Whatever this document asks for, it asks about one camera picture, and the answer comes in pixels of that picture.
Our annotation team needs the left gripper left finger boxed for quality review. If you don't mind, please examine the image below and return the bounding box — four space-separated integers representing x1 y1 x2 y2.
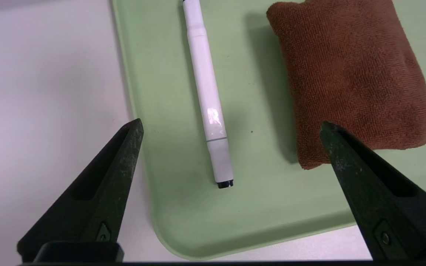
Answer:
18 118 144 261

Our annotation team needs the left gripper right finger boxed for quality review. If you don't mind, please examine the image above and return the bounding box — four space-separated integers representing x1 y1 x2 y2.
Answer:
319 121 426 261

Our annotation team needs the brown towel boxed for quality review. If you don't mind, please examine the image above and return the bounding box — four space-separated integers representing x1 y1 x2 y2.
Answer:
266 0 426 170

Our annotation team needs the white marker pen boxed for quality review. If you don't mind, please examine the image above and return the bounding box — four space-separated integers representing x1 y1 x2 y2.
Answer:
182 0 234 189

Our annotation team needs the light green plastic tray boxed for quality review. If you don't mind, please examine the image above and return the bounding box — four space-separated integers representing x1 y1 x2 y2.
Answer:
110 0 426 260

